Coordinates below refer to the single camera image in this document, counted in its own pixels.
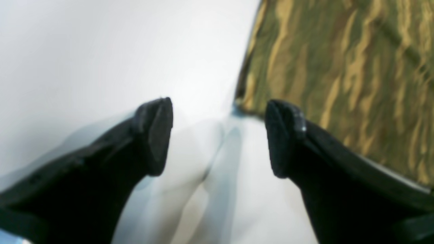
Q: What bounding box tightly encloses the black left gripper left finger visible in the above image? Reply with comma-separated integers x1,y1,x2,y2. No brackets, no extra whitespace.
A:
1,97,173,244

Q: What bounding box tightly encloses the camouflage T-shirt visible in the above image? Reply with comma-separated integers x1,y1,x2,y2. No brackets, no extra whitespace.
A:
235,0,434,189

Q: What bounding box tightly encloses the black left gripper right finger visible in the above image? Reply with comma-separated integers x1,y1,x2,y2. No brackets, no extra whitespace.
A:
264,99,434,244

